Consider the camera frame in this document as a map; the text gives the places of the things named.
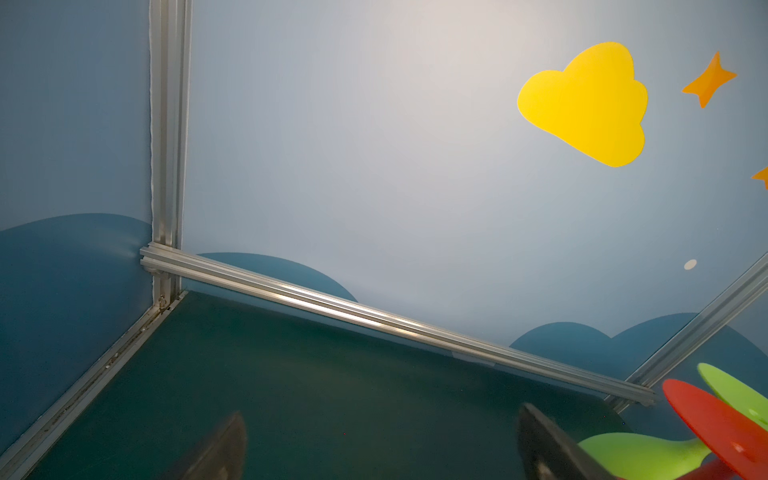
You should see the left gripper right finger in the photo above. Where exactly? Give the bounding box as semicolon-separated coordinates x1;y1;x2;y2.
517;403;615;480

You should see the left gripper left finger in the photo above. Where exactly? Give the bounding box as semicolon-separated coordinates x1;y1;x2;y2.
158;411;247;480

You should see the back green wine glass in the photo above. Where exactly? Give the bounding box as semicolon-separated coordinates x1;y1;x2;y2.
579;363;767;479

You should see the red wine glass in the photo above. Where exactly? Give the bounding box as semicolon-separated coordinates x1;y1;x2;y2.
663;379;767;479

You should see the aluminium frame right post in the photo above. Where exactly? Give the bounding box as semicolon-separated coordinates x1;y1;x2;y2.
605;254;767;413

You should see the aluminium frame post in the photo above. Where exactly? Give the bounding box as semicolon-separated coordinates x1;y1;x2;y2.
605;254;767;413
148;0;193;307

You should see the aluminium frame back bar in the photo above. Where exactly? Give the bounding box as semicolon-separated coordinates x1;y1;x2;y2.
140;242;657;406

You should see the left floor edge rail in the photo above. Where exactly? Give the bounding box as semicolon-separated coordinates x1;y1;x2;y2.
1;292;187;480

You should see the aluminium frame left post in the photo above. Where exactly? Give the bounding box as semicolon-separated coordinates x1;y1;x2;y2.
148;0;193;307

